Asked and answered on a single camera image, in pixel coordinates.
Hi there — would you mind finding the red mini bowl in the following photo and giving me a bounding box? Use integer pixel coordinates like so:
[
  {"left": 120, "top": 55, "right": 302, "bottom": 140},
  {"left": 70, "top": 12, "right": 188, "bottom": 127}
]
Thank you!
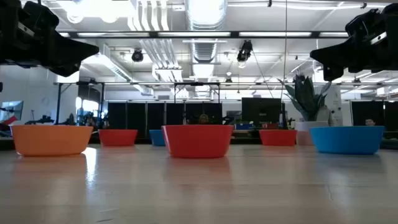
[
  {"left": 161, "top": 124, "right": 234, "bottom": 159},
  {"left": 258, "top": 129, "right": 298, "bottom": 147},
  {"left": 98, "top": 129, "right": 139, "bottom": 147}
]

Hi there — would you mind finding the blue mini bowl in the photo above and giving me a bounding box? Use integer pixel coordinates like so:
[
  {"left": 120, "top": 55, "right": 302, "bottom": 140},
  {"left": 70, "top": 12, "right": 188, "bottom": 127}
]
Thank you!
[
  {"left": 309, "top": 125, "right": 386, "bottom": 156},
  {"left": 149, "top": 129, "right": 166, "bottom": 147}
]

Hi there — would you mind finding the black partition screen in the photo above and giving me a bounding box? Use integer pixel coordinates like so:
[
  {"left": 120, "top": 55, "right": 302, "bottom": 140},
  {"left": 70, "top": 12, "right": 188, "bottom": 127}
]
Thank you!
[
  {"left": 350, "top": 100, "right": 385, "bottom": 127},
  {"left": 384, "top": 101, "right": 398, "bottom": 131},
  {"left": 107, "top": 101, "right": 223, "bottom": 139}
]

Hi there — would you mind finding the silver round ventilation duct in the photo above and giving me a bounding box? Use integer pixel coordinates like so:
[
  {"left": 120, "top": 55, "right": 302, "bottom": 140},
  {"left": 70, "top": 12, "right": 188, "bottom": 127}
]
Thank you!
[{"left": 183, "top": 0, "right": 228, "bottom": 100}]

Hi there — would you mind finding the lit grey monitor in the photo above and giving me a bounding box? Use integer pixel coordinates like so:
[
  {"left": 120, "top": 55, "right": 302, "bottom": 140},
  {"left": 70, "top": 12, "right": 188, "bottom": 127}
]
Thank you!
[{"left": 0, "top": 100, "right": 24, "bottom": 123}]

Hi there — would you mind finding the black hanging camera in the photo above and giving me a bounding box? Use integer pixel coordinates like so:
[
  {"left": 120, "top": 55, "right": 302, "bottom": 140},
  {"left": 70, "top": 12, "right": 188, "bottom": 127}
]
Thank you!
[{"left": 236, "top": 39, "right": 253, "bottom": 63}]

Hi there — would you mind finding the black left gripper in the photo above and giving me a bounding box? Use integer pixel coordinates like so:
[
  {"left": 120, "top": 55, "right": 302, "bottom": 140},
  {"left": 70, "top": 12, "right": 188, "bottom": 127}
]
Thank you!
[{"left": 0, "top": 0, "right": 100, "bottom": 78}]

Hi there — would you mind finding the white cylindrical column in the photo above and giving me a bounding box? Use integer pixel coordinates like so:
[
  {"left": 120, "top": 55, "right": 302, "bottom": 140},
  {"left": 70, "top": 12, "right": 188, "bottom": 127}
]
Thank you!
[{"left": 323, "top": 85, "right": 343, "bottom": 127}]

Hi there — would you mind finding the black hanging spotlight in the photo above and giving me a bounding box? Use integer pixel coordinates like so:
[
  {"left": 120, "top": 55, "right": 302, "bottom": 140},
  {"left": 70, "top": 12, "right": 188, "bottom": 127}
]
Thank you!
[{"left": 131, "top": 49, "right": 144, "bottom": 63}]

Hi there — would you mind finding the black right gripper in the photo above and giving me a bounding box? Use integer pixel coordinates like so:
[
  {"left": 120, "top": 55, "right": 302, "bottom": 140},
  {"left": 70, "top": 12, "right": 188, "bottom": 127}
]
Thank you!
[{"left": 310, "top": 2, "right": 398, "bottom": 82}]

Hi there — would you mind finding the white rectangular air duct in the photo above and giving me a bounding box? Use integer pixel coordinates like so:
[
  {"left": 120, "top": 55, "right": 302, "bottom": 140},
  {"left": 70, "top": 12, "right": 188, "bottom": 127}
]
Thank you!
[{"left": 81, "top": 43, "right": 155, "bottom": 96}]

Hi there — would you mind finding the white plant pot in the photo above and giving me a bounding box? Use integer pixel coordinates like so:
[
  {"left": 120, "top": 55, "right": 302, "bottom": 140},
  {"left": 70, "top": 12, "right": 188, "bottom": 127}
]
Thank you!
[{"left": 294, "top": 121, "right": 330, "bottom": 146}]

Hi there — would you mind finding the thin hanging cable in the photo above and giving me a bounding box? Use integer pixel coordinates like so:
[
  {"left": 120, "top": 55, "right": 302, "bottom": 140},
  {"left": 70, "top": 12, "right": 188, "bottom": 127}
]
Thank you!
[{"left": 281, "top": 0, "right": 289, "bottom": 101}]

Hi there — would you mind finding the black overhead frame bar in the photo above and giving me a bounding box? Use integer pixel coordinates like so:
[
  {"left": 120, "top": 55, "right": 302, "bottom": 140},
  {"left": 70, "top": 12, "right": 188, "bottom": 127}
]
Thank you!
[{"left": 57, "top": 30, "right": 351, "bottom": 39}]

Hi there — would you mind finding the green snake plant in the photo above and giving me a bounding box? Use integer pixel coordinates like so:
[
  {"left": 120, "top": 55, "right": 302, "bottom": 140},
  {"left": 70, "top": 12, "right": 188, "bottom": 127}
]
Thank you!
[{"left": 277, "top": 74, "right": 333, "bottom": 123}]

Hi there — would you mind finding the red bar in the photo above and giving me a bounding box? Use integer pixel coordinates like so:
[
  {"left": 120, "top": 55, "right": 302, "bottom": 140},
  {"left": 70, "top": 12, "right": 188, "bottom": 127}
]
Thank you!
[{"left": 2, "top": 115, "right": 19, "bottom": 127}]

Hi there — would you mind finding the black background station frame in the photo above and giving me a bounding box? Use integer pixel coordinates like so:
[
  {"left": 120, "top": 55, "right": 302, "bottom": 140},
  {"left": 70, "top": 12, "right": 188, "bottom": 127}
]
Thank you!
[{"left": 53, "top": 79, "right": 106, "bottom": 138}]

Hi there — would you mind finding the orange plate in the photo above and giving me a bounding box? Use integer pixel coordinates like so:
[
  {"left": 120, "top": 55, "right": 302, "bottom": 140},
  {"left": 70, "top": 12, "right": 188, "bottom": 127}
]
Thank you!
[{"left": 11, "top": 124, "right": 94, "bottom": 157}]

